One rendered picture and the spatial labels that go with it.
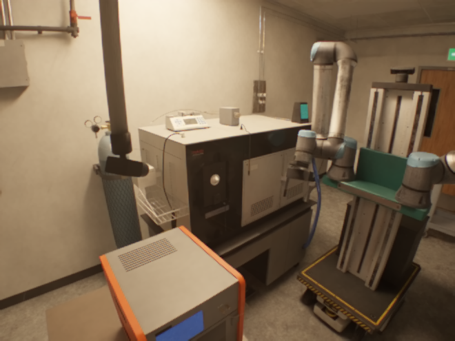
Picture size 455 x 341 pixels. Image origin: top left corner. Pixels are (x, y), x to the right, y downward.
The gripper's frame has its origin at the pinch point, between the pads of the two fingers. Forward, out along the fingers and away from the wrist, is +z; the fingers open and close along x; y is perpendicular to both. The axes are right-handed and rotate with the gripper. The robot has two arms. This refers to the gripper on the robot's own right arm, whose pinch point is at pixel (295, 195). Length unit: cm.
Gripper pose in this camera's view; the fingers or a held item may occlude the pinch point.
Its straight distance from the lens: 124.6
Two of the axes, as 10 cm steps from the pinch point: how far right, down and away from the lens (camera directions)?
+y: 6.9, 1.7, 7.0
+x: -6.9, -1.3, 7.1
